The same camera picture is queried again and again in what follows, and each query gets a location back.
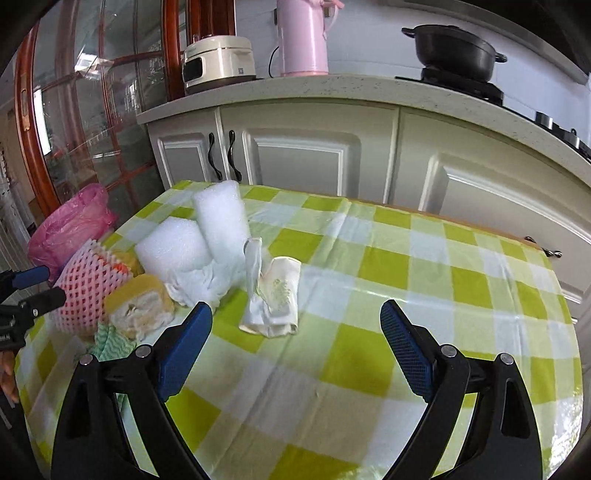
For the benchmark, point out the white tissue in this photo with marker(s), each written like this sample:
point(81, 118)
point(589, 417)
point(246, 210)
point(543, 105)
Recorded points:
point(198, 281)

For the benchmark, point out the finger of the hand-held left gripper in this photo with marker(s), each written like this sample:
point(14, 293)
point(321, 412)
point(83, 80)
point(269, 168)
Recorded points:
point(30, 276)
point(46, 299)

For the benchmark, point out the white tissues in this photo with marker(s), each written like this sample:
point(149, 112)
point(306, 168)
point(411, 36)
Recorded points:
point(173, 247)

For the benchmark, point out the black cooking pot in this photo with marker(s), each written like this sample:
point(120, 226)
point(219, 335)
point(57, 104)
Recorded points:
point(455, 50)

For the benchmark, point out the cream rice cooker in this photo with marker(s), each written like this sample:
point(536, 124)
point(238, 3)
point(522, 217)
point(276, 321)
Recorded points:
point(217, 62)

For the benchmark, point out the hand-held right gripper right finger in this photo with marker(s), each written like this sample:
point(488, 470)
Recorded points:
point(406, 346)

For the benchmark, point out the narrow white cabinet door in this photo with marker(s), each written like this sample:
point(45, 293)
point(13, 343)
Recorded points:
point(182, 157)

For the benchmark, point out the green wavy cloth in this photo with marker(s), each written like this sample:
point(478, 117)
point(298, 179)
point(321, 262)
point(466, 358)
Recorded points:
point(111, 344)

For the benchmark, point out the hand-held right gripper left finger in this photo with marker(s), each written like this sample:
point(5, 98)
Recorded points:
point(184, 350)

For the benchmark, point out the trash bin with pink bag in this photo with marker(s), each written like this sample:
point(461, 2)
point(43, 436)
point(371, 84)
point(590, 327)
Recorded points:
point(69, 221)

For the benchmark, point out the tall white foam block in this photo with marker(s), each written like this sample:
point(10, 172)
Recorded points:
point(219, 217)

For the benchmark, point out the pink thermos flask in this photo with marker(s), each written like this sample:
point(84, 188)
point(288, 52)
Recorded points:
point(302, 41)

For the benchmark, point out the yellow orange scrap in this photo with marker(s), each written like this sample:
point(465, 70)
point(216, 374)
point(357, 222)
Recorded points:
point(122, 263)

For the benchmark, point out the wooden glass sliding door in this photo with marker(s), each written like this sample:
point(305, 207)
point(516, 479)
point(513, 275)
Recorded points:
point(27, 115)

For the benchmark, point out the black gas stove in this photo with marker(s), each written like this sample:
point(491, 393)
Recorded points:
point(461, 90)

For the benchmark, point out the person's left hand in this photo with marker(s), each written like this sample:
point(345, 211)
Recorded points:
point(7, 374)

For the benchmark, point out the clear plastic wrap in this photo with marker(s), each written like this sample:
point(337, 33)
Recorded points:
point(253, 263)

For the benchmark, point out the yellow fruit peel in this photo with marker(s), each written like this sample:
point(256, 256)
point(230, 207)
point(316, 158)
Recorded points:
point(138, 307)

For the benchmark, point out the green checkered tablecloth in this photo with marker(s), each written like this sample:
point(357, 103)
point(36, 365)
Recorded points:
point(369, 258)

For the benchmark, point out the cream paper bag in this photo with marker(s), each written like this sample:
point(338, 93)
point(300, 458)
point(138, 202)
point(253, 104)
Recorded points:
point(277, 300)

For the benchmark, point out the speckled kitchen countertop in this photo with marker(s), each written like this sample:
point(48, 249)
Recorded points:
point(323, 87)

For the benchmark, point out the pink foam fruit net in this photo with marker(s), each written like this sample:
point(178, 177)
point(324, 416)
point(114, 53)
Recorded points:
point(83, 286)

